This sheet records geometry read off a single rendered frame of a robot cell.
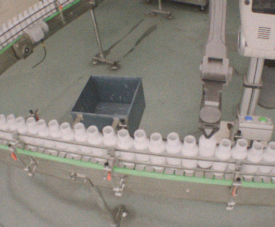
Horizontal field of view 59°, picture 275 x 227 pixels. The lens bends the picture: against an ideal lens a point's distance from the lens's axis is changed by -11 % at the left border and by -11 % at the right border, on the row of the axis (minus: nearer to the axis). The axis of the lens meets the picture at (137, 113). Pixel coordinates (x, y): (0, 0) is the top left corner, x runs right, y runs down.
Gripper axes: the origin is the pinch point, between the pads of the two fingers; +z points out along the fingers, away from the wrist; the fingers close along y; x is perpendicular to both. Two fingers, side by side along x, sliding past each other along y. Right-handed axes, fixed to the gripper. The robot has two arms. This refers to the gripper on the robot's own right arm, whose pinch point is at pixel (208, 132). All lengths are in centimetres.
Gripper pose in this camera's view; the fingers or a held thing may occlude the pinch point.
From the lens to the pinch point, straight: 88.3
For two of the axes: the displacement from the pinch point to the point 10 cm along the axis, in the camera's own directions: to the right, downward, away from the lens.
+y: -2.4, 6.9, -6.9
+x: 9.6, 0.9, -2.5
